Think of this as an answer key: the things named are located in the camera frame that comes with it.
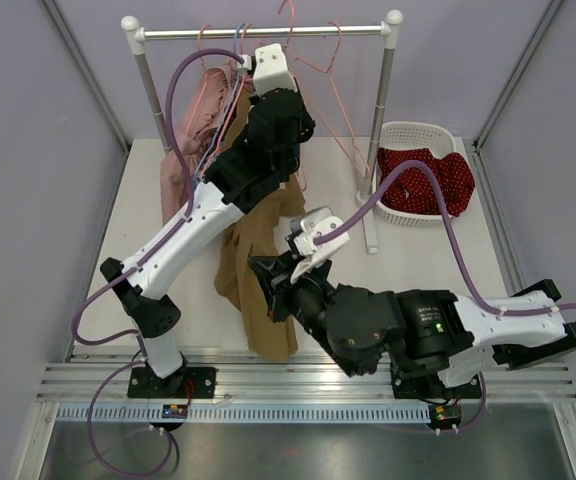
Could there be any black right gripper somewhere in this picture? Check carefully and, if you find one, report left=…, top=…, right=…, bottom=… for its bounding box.
left=251, top=249, right=366, bottom=377

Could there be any tan brown skirt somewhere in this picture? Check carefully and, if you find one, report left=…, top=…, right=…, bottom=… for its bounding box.
left=212, top=92, right=309, bottom=364

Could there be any pink hanger of tan skirt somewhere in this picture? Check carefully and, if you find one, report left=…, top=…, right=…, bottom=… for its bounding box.
left=277, top=0, right=319, bottom=194

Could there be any pink pleated skirt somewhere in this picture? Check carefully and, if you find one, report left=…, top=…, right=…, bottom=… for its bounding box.
left=160, top=63, right=236, bottom=225

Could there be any blue wire hanger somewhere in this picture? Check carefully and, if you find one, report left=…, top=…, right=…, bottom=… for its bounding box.
left=197, top=22, right=249, bottom=176

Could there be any pink hanger of red skirt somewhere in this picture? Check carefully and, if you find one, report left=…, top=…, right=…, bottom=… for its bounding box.
left=316, top=20, right=369, bottom=179

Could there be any red polka dot skirt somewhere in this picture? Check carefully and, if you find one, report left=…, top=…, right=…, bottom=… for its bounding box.
left=377, top=148, right=475, bottom=217

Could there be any blue floral skirt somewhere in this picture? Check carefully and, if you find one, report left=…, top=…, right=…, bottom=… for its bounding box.
left=193, top=146, right=217, bottom=184

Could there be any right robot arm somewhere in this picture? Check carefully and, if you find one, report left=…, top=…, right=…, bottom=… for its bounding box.
left=248, top=252, right=576, bottom=402

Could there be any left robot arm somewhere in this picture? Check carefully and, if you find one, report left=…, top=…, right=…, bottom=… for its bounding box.
left=100, top=87, right=315, bottom=397

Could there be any white clothes rack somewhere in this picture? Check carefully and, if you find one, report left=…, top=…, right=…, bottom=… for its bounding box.
left=121, top=10, right=403, bottom=264

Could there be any white plastic basket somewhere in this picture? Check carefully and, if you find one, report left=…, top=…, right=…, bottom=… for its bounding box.
left=375, top=121, right=457, bottom=228

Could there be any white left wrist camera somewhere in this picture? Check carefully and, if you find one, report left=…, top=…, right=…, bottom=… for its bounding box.
left=252, top=43, right=298, bottom=97

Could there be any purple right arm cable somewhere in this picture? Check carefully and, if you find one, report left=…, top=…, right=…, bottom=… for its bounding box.
left=312, top=158, right=576, bottom=435

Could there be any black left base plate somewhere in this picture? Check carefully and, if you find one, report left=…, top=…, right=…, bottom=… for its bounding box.
left=127, top=365, right=217, bottom=399

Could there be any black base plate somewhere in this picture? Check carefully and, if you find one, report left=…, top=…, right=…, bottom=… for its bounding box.
left=127, top=365, right=217, bottom=399
left=391, top=368, right=482, bottom=405

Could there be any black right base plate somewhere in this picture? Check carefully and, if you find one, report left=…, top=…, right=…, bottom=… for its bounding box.
left=391, top=368, right=482, bottom=405

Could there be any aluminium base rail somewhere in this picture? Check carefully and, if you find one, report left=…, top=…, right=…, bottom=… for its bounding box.
left=37, top=346, right=576, bottom=403

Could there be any white perforated cable duct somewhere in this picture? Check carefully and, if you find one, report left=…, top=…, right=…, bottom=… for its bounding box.
left=57, top=402, right=430, bottom=424

